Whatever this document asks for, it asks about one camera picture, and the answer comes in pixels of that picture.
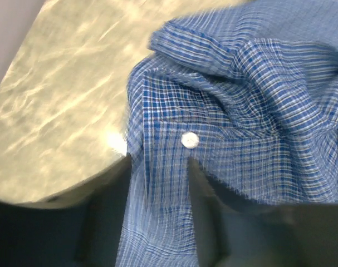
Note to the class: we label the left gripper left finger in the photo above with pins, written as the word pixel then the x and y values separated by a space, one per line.
pixel 79 227

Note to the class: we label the blue checked long sleeve shirt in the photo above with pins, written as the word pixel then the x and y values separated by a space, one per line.
pixel 250 92

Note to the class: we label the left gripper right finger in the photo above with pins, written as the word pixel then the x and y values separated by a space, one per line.
pixel 233 231

